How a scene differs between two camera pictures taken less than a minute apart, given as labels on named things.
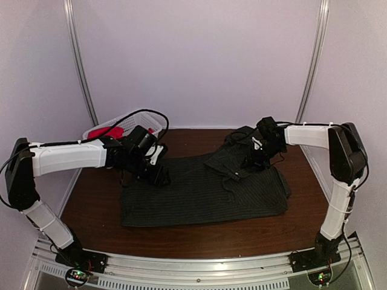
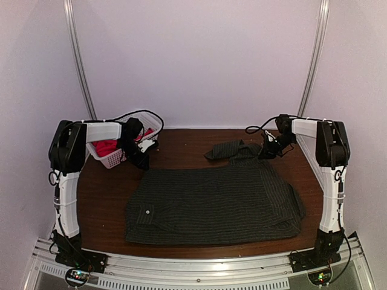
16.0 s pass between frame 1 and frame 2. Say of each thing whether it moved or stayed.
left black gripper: moved
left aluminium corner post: stayed
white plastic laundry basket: stayed
